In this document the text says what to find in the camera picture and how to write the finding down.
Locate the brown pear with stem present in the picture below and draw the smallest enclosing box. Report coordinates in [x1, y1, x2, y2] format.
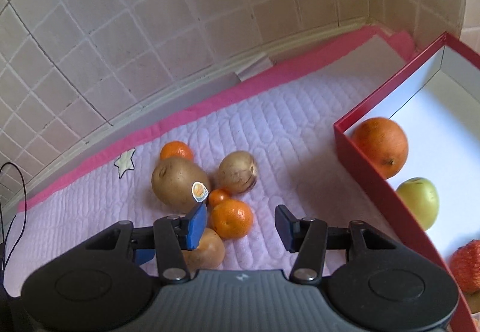
[182, 228, 225, 274]

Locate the mandarin orange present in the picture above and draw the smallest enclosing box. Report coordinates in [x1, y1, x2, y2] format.
[210, 199, 254, 239]
[160, 141, 194, 161]

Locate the tiny orange kumquat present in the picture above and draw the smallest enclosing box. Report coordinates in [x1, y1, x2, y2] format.
[208, 188, 231, 209]

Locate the large brown kiwi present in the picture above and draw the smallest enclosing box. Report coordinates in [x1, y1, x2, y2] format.
[151, 157, 212, 214]

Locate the small brown round fruit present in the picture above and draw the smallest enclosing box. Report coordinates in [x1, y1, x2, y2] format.
[217, 151, 258, 194]

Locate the large orange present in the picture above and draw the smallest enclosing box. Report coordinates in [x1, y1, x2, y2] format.
[352, 117, 409, 179]

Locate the green apple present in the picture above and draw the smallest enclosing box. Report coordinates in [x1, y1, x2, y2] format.
[396, 177, 439, 230]

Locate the red strawberry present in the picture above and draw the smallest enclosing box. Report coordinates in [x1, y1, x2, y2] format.
[450, 239, 480, 294]

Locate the white quilted pink-edged mat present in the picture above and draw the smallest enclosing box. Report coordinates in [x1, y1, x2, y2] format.
[4, 26, 415, 296]

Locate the red cardboard box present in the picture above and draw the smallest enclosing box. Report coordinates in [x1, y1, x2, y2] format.
[333, 31, 480, 332]

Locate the white paper scrap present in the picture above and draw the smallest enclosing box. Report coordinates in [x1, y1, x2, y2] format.
[235, 57, 273, 82]

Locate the black cable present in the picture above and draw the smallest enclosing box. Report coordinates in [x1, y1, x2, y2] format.
[0, 162, 28, 273]

